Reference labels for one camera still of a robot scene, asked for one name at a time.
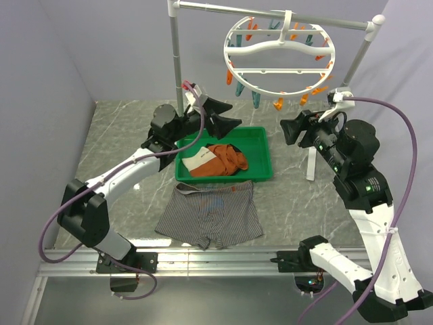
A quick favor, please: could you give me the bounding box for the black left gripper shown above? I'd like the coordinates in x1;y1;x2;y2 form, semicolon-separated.
170;97;243;144

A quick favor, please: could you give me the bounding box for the aluminium mounting rail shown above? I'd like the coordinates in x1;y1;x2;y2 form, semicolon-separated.
37;246;294;277

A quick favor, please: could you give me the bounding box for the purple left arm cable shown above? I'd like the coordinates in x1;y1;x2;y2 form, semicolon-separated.
37;81;207;301

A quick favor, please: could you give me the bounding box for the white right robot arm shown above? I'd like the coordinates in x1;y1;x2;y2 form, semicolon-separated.
280;110;432;323

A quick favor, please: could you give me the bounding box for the white round clip hanger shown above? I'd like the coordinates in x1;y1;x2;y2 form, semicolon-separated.
223;9;336;100

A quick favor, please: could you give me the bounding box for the orange white underwear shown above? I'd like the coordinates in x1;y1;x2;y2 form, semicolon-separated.
181;144;249;177

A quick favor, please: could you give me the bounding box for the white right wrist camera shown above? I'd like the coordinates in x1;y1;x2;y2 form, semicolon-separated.
319;87;355;122

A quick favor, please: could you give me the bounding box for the teal clothes peg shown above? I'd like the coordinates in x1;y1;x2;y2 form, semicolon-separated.
235;81;245;97
252;91;261;109
234;34;243;47

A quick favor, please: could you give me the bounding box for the orange clothes peg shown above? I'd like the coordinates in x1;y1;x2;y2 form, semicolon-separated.
300;93;309;106
311;86;329;95
245;17;258;41
273;97;284;111
226;69;233;85

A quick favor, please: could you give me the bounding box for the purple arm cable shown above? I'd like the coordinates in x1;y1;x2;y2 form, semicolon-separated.
37;81;207;301
296;96;417;324

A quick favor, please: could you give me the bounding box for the white grey drying rack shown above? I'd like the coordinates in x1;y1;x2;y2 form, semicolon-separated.
164;0;386;181

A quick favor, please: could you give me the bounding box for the green plastic tray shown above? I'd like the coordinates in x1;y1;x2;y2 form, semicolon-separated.
175;127;273;184

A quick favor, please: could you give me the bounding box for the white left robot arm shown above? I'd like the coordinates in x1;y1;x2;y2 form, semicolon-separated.
57;97;242;272

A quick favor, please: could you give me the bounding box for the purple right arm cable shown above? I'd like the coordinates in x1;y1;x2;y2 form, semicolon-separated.
296;96;417;324

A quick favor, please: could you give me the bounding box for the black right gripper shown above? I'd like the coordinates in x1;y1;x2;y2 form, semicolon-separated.
279;107;347;173

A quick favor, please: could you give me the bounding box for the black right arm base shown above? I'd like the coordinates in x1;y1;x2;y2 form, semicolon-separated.
270;235;329;273

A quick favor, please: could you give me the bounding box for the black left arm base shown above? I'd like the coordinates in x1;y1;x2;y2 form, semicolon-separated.
95;251;158;274

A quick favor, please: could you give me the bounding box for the grey striped boxer underwear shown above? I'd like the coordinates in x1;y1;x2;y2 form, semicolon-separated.
155;181;264;250

